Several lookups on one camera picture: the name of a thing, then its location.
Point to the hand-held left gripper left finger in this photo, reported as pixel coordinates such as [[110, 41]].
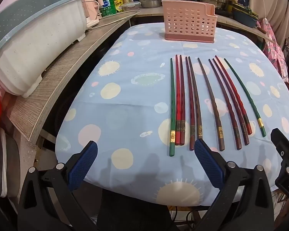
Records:
[[84, 166]]

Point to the pink pineapple print cloth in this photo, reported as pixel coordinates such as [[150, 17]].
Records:
[[274, 50]]

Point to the pink electric kettle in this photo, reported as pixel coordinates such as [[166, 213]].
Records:
[[92, 2]]

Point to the green chopstick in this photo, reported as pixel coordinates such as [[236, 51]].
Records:
[[172, 101], [243, 87]]

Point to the beige curtain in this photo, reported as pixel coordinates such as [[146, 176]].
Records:
[[272, 0]]

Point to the dark brown chopstick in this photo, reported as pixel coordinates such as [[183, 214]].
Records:
[[233, 101], [228, 101]]

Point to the light kitchen counter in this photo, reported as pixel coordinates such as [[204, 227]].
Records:
[[233, 21]]

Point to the pink perforated utensil holder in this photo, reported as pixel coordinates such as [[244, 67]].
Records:
[[187, 21]]

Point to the white dish rack grey-blue lid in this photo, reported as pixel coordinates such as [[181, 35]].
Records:
[[38, 48]]

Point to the green dish soap bottle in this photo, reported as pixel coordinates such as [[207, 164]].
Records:
[[108, 7]]

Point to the grey wood grain counter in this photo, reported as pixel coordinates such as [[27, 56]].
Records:
[[69, 60]]

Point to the blue basin with yellow items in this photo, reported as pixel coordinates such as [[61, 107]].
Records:
[[245, 19]]

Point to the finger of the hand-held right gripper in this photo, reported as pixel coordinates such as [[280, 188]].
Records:
[[285, 146]]

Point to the clear food container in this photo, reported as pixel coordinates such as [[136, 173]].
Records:
[[131, 6]]

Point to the dark red chopstick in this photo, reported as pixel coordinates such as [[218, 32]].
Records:
[[190, 101]]

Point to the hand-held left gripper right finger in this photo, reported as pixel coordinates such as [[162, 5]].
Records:
[[208, 166]]

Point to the blue printed tablecloth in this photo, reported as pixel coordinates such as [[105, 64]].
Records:
[[134, 89]]

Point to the yellow snack packet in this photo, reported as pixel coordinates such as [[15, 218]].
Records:
[[119, 7]]

